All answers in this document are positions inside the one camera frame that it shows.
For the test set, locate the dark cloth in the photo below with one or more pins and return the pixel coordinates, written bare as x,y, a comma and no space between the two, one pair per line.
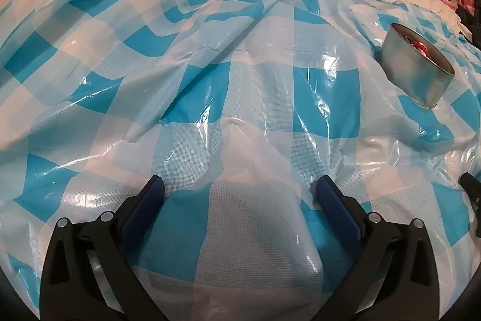
472,14

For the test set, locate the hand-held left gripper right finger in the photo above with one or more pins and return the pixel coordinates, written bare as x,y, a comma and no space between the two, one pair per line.
334,206

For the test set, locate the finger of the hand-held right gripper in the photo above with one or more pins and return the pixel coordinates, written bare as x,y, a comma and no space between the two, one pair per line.
472,186

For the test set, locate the heap of mixed jewelry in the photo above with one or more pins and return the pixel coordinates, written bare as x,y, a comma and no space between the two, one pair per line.
418,46

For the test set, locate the round metal tin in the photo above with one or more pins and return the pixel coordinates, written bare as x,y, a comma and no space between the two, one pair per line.
406,69

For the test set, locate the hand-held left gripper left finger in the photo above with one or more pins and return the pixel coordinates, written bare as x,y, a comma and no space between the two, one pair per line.
144,210

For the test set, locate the blue white checkered plastic sheet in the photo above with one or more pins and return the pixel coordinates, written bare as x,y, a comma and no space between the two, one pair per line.
233,99

